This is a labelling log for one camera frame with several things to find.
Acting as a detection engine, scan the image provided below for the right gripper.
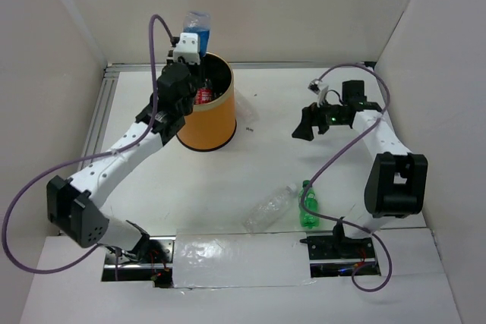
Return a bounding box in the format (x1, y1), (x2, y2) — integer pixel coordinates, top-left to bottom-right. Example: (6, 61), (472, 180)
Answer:
(292, 94), (348, 140)

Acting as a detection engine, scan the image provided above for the clear bottle red cap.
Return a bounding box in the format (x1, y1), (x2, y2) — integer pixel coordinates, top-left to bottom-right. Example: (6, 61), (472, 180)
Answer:
(194, 79), (213, 105)

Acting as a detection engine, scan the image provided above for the clear bottle blue label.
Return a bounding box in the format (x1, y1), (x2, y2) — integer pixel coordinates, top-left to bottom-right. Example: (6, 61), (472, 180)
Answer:
(183, 11), (211, 57)

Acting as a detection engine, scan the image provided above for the large clear crushed bottle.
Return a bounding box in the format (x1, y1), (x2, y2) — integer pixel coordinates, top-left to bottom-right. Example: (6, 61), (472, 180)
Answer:
(242, 184), (298, 234)

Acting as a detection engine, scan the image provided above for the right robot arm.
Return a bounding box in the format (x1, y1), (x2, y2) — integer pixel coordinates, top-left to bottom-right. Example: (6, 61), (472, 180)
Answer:
(292, 80), (428, 257)

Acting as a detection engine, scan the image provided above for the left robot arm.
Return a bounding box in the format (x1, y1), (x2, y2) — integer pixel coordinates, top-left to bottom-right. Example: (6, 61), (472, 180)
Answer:
(46, 58), (205, 263)

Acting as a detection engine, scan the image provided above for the orange cylindrical bin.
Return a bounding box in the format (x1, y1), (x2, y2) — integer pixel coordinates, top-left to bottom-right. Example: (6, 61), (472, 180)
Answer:
(177, 53), (237, 152)

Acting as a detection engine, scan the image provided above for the green bottle right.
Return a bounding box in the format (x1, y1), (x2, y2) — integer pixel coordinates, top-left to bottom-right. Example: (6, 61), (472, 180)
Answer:
(297, 180), (320, 229)

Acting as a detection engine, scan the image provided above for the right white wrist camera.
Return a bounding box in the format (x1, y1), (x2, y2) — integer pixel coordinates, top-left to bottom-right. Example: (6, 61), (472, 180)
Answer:
(308, 79), (329, 107)

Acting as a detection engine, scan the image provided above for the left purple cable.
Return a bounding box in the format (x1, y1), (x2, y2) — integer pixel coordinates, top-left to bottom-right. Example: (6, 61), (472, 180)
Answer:
(2, 14), (178, 275)

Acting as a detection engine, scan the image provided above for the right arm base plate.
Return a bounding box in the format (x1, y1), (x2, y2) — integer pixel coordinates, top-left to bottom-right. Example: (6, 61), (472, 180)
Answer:
(299, 234), (380, 278)

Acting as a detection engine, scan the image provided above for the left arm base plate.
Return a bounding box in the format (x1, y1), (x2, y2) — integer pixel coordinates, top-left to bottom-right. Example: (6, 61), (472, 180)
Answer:
(101, 235), (175, 288)

